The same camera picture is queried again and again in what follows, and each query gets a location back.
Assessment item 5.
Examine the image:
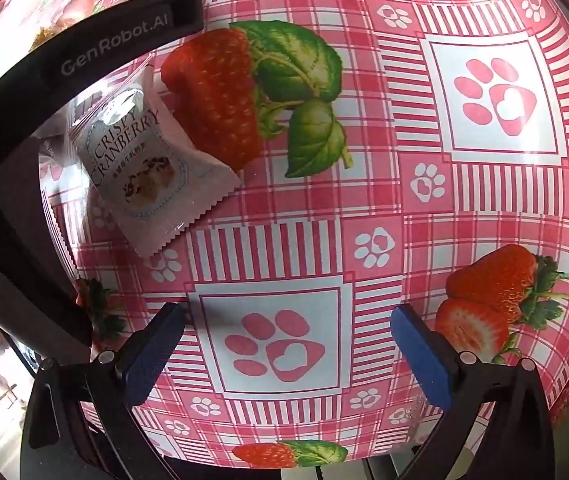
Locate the pink cranberry snack packet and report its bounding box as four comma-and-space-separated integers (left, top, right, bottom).
68, 62, 243, 260

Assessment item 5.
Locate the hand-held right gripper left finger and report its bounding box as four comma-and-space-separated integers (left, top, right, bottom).
19, 302, 188, 480

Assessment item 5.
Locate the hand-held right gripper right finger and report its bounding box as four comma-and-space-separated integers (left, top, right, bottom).
391, 304, 556, 480

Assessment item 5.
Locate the pink strawberry checked tablecloth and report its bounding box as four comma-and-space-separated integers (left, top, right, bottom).
0, 0, 569, 461

